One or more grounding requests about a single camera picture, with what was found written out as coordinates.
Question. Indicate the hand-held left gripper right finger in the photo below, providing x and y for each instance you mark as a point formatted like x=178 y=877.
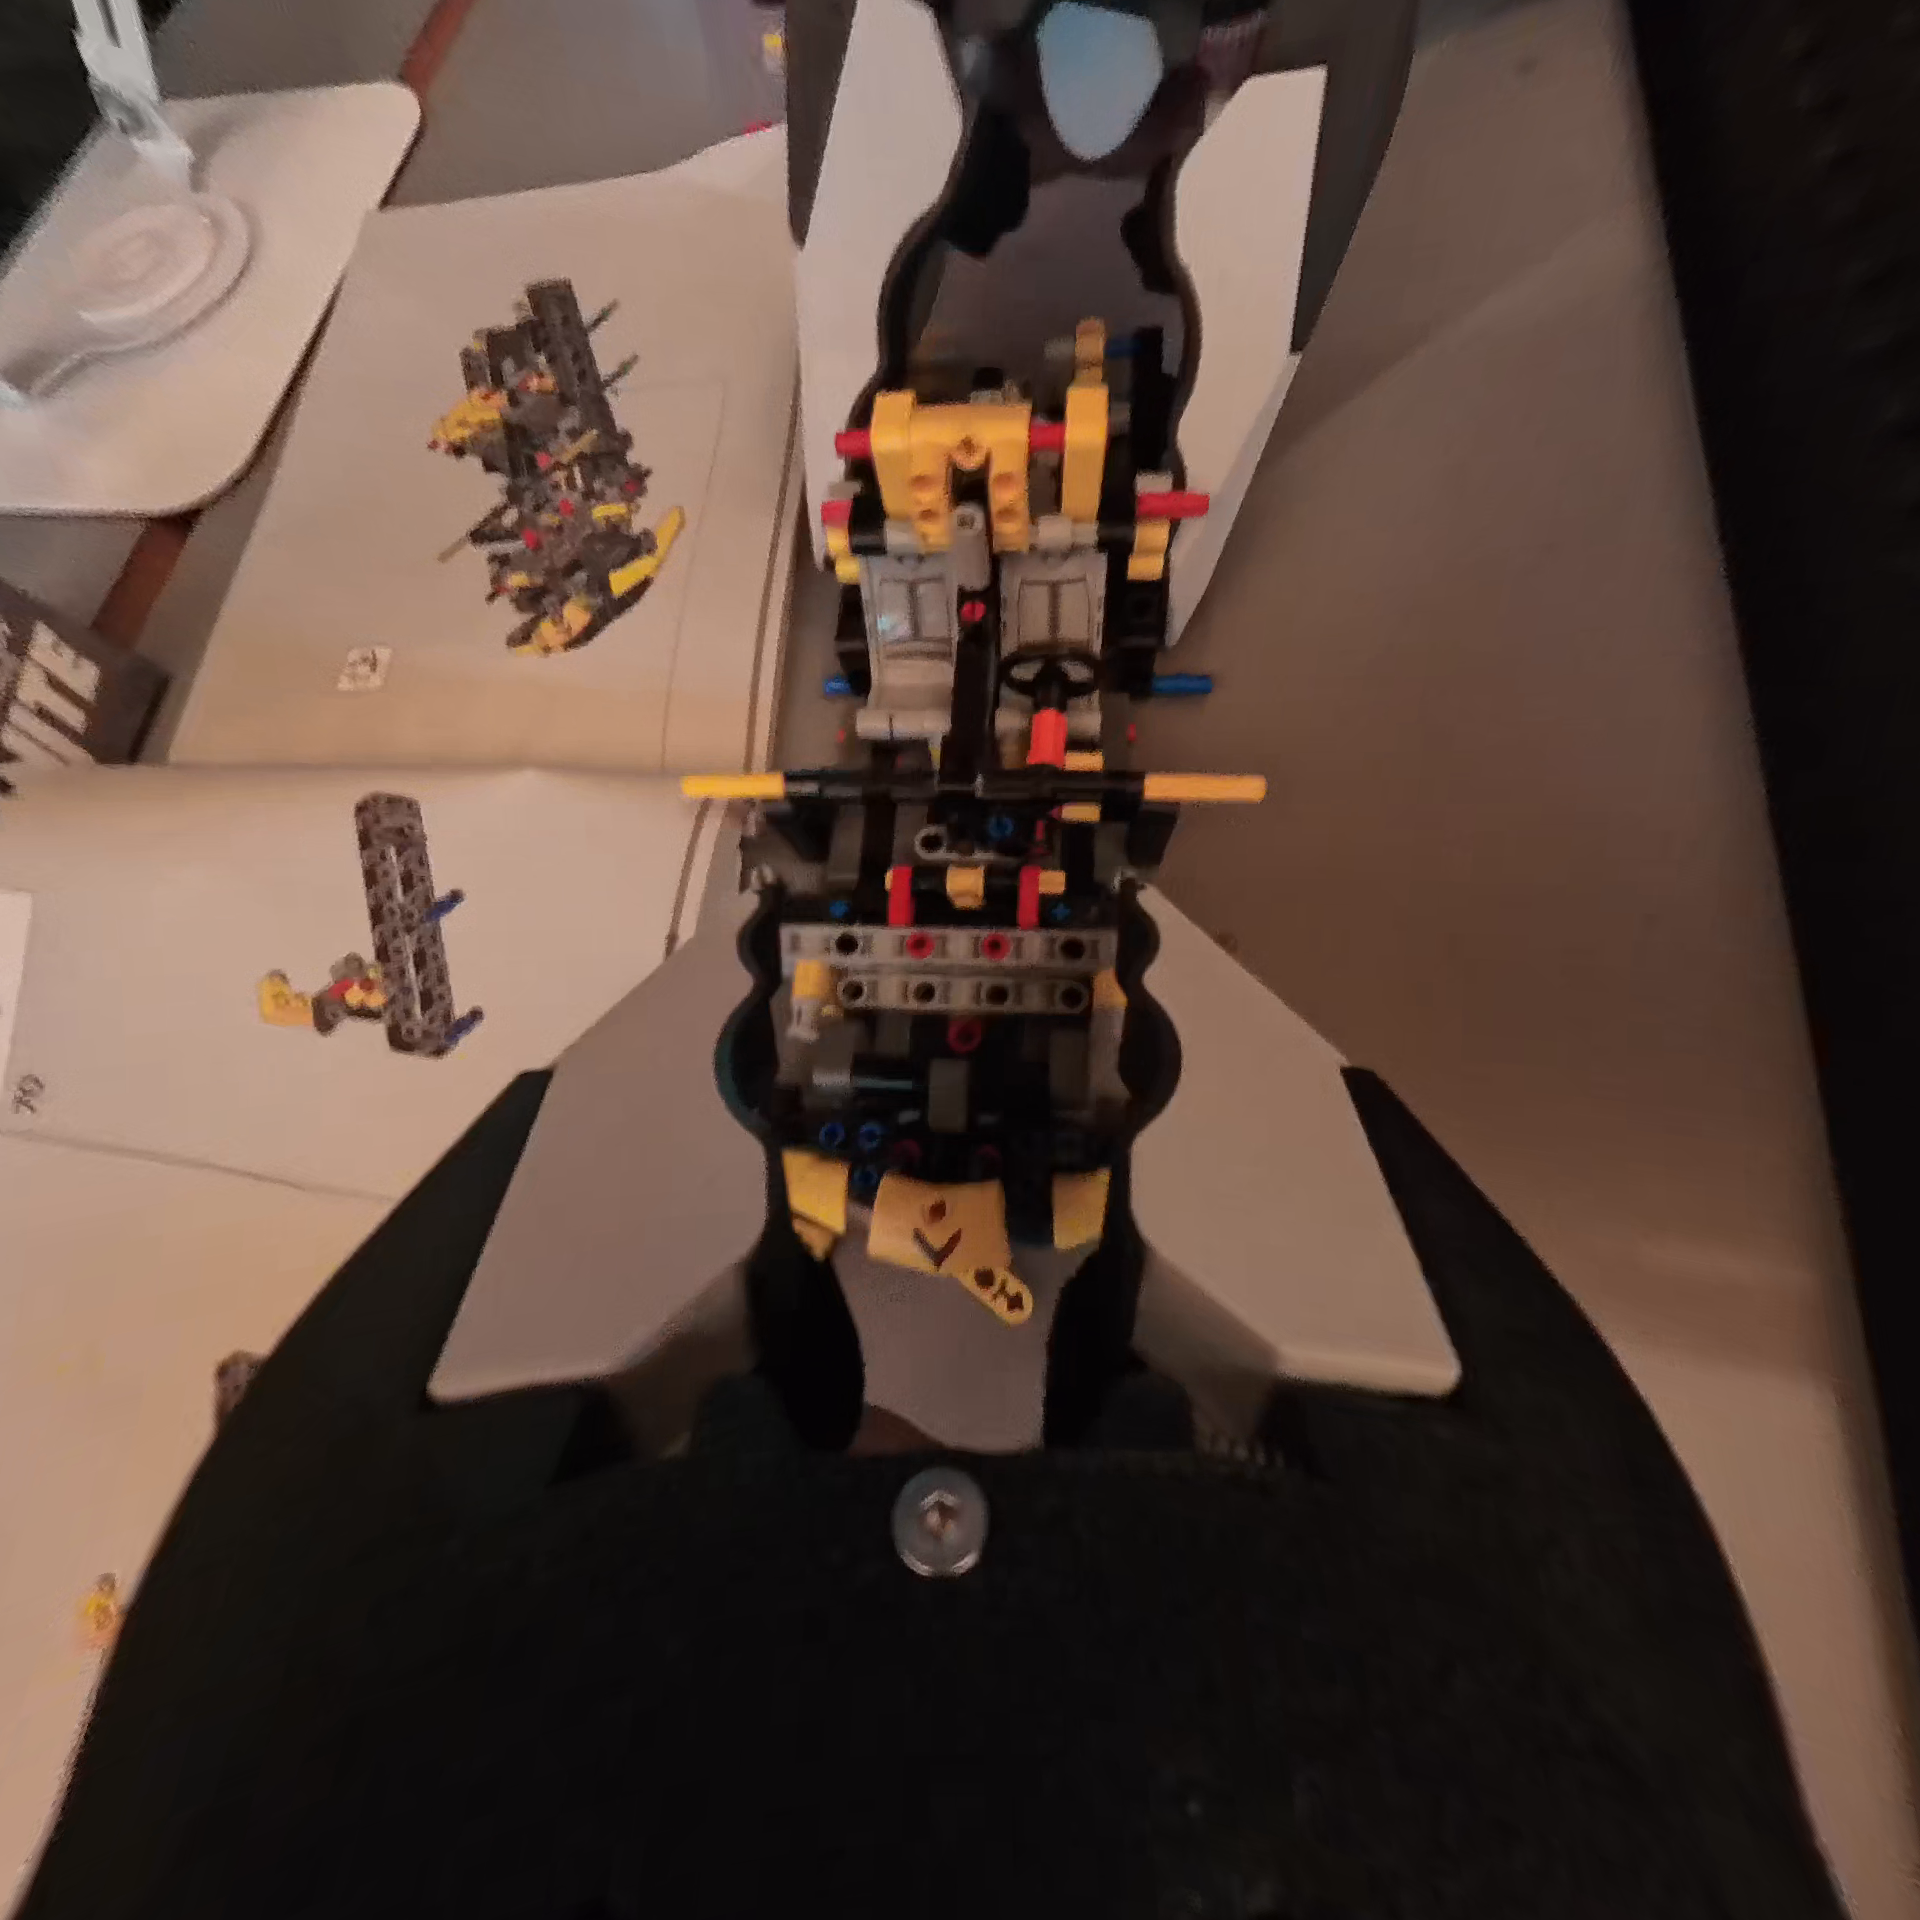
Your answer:
x=1290 y=1230

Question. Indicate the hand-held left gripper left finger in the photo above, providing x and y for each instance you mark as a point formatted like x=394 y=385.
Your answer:
x=600 y=1230

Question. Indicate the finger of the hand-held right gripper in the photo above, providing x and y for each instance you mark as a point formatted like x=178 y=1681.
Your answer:
x=1247 y=301
x=853 y=227

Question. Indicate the partly built lego car chassis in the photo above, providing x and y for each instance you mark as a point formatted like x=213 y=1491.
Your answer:
x=963 y=752

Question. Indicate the yellow lego liftarm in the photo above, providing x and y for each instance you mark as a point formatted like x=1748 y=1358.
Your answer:
x=1000 y=1289

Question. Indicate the lego set box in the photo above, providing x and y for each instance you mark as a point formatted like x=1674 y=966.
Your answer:
x=74 y=690

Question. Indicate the open instruction booklet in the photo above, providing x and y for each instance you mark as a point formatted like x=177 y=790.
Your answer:
x=375 y=899

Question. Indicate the black mat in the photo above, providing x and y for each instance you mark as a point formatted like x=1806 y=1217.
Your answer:
x=1799 y=599

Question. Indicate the white board stand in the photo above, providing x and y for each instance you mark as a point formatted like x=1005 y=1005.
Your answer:
x=178 y=301

